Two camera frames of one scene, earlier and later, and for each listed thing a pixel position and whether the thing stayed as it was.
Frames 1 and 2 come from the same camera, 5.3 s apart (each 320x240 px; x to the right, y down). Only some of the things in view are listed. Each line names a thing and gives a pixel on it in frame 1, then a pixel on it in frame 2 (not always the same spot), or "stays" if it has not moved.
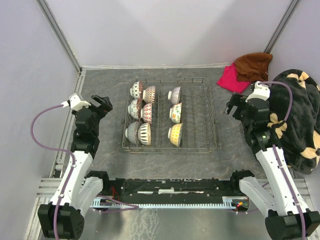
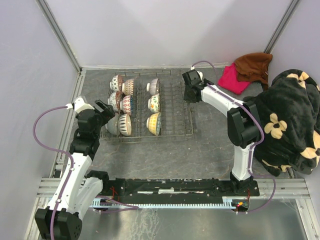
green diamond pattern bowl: x=136 y=89 → x=114 y=83
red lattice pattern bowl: x=146 y=113 → x=125 y=104
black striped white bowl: x=144 y=134 → x=125 y=124
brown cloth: x=253 y=67 stays
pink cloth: x=229 y=80 stays
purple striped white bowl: x=175 y=95 → x=154 y=86
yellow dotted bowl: x=174 y=133 → x=153 y=123
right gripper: x=238 y=98 → x=187 y=99
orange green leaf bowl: x=175 y=113 → x=154 y=103
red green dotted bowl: x=134 y=108 → x=114 y=100
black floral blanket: x=299 y=136 stays
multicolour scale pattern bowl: x=149 y=94 → x=127 y=87
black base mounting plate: x=173 y=189 stays
